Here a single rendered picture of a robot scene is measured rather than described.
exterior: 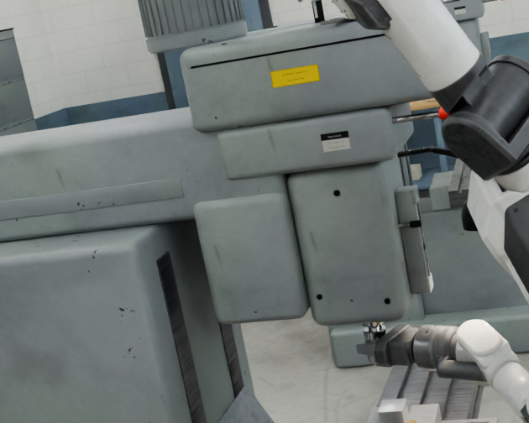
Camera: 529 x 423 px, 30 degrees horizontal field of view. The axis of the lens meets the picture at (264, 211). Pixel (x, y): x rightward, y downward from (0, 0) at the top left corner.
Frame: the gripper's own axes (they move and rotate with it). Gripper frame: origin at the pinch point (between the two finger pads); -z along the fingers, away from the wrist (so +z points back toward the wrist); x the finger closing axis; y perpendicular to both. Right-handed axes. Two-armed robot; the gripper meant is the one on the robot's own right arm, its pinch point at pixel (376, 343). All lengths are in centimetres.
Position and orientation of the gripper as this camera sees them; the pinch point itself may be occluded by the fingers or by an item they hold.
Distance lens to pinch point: 206.1
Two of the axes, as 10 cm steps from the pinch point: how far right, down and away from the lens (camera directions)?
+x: -5.9, 2.9, -7.5
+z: 7.8, -0.2, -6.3
